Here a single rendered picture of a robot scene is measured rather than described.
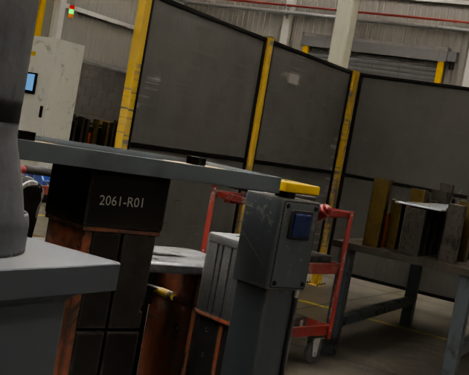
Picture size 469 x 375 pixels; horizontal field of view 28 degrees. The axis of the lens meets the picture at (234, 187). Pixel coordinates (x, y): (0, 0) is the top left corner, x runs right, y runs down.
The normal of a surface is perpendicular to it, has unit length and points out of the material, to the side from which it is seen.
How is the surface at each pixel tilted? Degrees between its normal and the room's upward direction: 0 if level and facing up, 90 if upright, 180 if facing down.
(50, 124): 90
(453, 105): 92
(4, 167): 73
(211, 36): 88
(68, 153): 90
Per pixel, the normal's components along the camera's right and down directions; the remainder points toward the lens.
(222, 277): -0.74, -0.10
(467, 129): -0.49, -0.04
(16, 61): 0.94, 0.18
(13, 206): 0.96, -0.12
